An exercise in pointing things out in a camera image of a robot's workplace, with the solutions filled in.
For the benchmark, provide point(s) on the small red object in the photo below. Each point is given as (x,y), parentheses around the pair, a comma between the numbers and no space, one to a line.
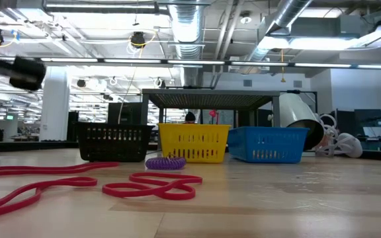
(214,115)

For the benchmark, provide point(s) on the grey perforated metal shelf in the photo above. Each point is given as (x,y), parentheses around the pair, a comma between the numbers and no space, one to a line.
(210,99)

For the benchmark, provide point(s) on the person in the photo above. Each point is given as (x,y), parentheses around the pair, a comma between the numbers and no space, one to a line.
(190,117)

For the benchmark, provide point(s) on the yellow plastic basket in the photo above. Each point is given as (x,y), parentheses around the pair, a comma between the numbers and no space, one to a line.
(194,127)

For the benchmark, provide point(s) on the black plastic basket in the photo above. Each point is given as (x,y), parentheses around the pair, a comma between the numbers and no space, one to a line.
(111,155)

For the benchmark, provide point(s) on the round ceiling sensor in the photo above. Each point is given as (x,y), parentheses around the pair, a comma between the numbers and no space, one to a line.
(245,18)

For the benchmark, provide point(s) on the silver spiral air duct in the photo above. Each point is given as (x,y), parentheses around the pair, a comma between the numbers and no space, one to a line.
(286,16)

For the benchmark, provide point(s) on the green lit sign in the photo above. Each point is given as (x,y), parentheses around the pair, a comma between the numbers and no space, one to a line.
(10,117)

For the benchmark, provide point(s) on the long ceiling light bar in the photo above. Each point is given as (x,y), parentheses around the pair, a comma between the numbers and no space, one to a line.
(243,63)

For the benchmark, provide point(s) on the white square pillar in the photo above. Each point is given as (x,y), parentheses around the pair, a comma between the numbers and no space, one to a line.
(55,105)

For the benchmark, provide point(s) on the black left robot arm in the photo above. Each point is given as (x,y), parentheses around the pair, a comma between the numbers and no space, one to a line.
(28,74)

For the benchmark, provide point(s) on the black cabinet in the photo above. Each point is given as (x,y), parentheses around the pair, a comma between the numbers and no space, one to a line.
(72,125)

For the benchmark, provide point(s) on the dark desk monitor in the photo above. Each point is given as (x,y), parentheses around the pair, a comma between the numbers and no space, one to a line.
(370,117)

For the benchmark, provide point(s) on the blue plastic basket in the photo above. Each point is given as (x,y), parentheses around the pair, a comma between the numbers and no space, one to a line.
(266,155)

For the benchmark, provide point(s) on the black computer monitor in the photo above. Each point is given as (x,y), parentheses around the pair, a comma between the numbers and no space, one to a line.
(126,114)

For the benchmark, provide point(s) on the red rubber band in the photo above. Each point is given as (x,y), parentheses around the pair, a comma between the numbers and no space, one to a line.
(37,192)
(137,190)
(109,164)

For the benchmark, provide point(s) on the purple spiral coil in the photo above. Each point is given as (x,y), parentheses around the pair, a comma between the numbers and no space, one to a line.
(165,163)

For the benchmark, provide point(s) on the silver ribbed air duct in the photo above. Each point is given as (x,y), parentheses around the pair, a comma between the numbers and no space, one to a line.
(187,33)

